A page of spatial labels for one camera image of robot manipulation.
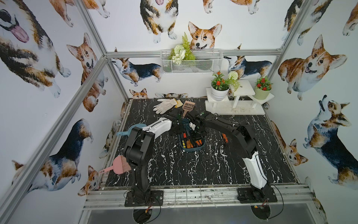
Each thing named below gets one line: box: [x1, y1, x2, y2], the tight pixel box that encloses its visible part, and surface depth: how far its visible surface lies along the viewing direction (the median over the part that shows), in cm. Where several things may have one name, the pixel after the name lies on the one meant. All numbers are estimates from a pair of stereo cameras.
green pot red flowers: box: [253, 76, 274, 100], surface depth 95 cm
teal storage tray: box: [178, 119, 207, 152], surface depth 92 cm
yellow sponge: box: [174, 98, 184, 109], surface depth 120 cm
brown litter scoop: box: [182, 100, 196, 119], surface depth 119 cm
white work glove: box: [152, 98, 178, 115], surface depth 118 cm
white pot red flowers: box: [210, 70, 231, 102], surface depth 91 cm
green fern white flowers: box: [167, 31, 196, 65], surface depth 82 cm
